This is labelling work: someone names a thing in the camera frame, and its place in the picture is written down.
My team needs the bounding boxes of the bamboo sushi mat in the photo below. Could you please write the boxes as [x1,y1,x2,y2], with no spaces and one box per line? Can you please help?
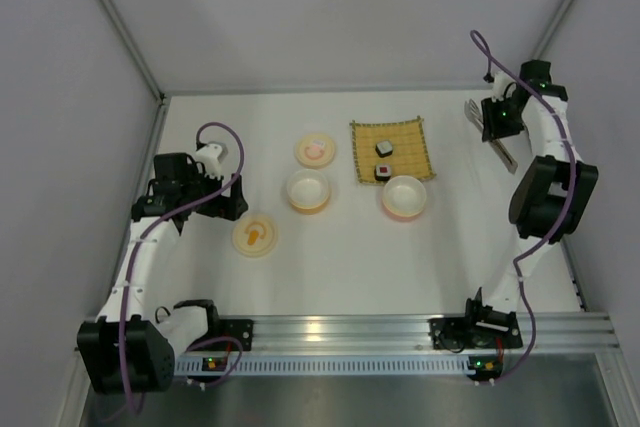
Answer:
[350,116,436,185]

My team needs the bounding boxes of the left aluminium frame post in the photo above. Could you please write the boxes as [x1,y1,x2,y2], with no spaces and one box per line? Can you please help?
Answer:
[64,0,167,103]

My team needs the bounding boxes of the aluminium mounting rail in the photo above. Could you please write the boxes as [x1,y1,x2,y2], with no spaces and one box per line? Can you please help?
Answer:
[82,314,619,354]

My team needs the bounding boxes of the cream lid pink handle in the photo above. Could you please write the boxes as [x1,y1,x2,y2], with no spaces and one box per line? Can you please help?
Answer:
[294,132,336,169]

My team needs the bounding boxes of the aluminium frame post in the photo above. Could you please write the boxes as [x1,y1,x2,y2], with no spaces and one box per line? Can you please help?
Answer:
[512,0,609,96]
[64,0,167,103]

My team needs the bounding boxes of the metal tongs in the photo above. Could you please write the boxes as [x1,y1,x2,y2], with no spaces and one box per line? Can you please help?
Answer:
[463,99,518,174]

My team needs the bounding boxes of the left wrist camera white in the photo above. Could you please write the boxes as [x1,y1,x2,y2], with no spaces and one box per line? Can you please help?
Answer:
[194,142,228,178]

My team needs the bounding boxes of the slotted cable duct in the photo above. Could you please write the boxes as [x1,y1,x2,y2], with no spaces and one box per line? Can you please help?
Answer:
[174,353,500,379]

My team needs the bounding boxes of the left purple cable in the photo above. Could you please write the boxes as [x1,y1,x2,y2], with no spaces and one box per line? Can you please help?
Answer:
[115,120,246,418]

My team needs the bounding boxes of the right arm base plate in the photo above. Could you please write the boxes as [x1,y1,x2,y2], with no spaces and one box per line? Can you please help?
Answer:
[428,316,523,353]

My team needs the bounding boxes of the right aluminium frame post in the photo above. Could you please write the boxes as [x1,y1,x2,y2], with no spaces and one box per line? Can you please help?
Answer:
[512,0,609,96]

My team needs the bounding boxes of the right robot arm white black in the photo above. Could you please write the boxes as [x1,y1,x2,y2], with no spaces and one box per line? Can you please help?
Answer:
[464,59,599,348]

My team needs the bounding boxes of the orange lunch bowl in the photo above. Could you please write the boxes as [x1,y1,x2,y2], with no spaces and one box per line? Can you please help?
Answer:
[285,169,331,215]

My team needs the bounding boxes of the cream lid orange handle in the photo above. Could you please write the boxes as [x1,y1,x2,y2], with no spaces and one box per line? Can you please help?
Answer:
[231,213,279,258]

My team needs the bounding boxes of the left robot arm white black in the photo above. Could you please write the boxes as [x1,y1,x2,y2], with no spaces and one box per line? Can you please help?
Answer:
[77,142,248,395]

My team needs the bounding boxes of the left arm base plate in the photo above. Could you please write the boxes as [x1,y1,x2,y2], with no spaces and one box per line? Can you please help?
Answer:
[214,317,255,351]

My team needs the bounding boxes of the sushi roll red centre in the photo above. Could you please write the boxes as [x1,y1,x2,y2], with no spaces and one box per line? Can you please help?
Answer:
[374,163,393,183]

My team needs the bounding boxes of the sushi roll green centre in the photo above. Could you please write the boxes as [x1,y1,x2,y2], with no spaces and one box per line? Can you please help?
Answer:
[375,139,394,158]

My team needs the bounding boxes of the pink lunch bowl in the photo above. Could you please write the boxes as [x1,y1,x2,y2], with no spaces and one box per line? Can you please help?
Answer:
[381,175,427,221]

